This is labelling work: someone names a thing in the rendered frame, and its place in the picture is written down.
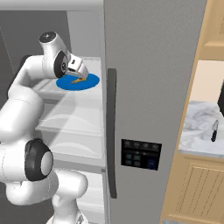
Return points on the grey fridge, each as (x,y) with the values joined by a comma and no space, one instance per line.
(84,35)

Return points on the clear glass fridge shelf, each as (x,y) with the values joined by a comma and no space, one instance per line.
(90,65)

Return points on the clear fridge drawer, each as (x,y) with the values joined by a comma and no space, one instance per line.
(75,128)

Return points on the light wooden wall cupboard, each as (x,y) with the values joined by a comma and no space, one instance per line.
(214,26)

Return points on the light wooden base cupboard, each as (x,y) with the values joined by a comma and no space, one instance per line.
(201,189)

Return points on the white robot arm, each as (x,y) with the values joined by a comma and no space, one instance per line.
(20,116)

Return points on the black appliance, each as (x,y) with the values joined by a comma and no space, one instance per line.
(221,102)

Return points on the grey fridge door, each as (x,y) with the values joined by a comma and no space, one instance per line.
(151,73)

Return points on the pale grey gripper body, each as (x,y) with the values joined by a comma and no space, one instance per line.
(79,71)

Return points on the blue round plate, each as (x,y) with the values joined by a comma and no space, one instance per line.
(65,84)

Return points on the orange shrimp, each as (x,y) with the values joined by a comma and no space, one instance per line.
(78,80)

